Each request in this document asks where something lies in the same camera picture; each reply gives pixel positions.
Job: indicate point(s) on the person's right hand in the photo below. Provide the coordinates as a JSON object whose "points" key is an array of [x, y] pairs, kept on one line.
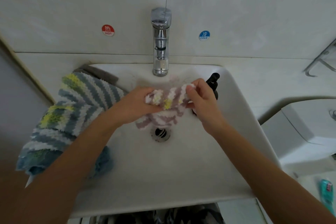
{"points": [[206, 105]]}

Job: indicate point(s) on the person's left hand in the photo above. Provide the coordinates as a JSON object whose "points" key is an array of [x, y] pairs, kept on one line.
{"points": [[131, 106]]}

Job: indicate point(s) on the pink white striped cloth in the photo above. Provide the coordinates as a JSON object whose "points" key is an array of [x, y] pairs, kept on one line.
{"points": [[170, 98]]}

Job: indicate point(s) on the brown cloth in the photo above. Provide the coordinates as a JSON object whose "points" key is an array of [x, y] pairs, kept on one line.
{"points": [[102, 72]]}

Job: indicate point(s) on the white ceramic sink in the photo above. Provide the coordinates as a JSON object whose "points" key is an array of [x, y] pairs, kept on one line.
{"points": [[157, 179]]}

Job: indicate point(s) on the blue stained cloth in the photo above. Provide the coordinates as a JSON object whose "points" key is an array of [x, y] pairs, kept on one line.
{"points": [[34, 161]]}

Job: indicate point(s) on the person's left forearm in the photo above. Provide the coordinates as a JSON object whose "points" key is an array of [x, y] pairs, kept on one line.
{"points": [[57, 179]]}

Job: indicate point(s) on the person's right forearm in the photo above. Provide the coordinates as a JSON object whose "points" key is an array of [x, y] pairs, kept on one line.
{"points": [[273, 179]]}

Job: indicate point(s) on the metal sink drain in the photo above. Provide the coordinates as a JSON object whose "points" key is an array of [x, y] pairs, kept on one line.
{"points": [[161, 133]]}

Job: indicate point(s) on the black pump soap bottle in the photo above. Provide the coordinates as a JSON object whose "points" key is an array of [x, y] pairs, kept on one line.
{"points": [[213, 81]]}

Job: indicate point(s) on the blue round sticker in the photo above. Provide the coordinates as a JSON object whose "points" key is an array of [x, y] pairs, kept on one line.
{"points": [[204, 35]]}

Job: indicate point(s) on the chrome faucet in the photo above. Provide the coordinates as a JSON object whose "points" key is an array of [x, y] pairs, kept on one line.
{"points": [[160, 37]]}

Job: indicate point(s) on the red round sticker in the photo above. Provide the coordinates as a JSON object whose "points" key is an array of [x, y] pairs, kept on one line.
{"points": [[107, 30]]}

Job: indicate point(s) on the white toilet tank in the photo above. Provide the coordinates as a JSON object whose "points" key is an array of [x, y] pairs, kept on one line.
{"points": [[304, 126]]}

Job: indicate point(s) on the gray patterned trousers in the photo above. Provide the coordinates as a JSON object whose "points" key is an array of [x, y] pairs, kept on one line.
{"points": [[162, 216]]}

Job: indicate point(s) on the chrome flush button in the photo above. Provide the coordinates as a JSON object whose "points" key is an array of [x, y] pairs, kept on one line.
{"points": [[333, 114]]}

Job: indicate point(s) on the white toilet lid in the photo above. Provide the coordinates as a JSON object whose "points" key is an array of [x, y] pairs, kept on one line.
{"points": [[309, 195]]}

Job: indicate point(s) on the teal tube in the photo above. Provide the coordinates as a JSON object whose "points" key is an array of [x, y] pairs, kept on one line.
{"points": [[326, 195]]}

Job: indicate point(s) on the metal wall shelf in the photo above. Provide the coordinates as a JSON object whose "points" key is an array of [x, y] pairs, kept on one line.
{"points": [[317, 63]]}

